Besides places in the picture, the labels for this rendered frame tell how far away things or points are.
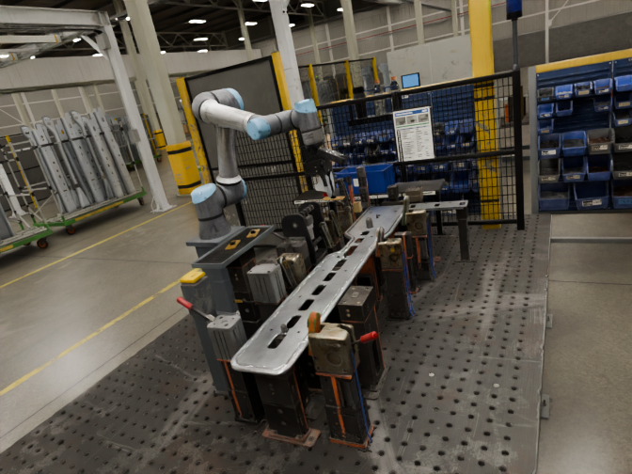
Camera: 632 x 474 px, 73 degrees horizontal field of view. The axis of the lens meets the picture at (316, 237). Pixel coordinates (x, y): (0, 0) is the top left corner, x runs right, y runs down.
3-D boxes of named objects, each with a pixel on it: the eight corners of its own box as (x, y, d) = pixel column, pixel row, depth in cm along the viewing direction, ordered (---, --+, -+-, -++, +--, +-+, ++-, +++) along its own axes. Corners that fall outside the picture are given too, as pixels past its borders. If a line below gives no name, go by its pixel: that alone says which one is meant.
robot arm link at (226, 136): (210, 204, 206) (199, 88, 178) (233, 195, 216) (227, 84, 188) (226, 213, 200) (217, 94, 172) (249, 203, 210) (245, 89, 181)
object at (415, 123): (435, 159, 241) (431, 103, 231) (397, 164, 251) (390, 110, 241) (436, 159, 243) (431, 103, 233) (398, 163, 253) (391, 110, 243)
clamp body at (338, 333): (371, 454, 116) (350, 342, 104) (323, 444, 122) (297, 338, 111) (382, 425, 125) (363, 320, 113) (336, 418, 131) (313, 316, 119)
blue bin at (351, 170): (387, 193, 239) (384, 170, 234) (339, 195, 254) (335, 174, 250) (396, 184, 252) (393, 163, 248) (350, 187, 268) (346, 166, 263)
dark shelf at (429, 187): (439, 195, 226) (438, 189, 225) (292, 205, 265) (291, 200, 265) (445, 183, 244) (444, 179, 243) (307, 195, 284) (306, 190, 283)
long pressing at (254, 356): (293, 378, 107) (292, 373, 106) (222, 369, 117) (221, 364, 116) (410, 205, 222) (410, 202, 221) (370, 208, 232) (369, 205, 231)
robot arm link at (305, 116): (301, 101, 158) (318, 96, 152) (308, 130, 161) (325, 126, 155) (287, 104, 153) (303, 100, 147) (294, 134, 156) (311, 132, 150)
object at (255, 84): (329, 259, 434) (289, 49, 368) (323, 264, 423) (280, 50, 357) (229, 255, 501) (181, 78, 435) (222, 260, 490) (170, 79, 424)
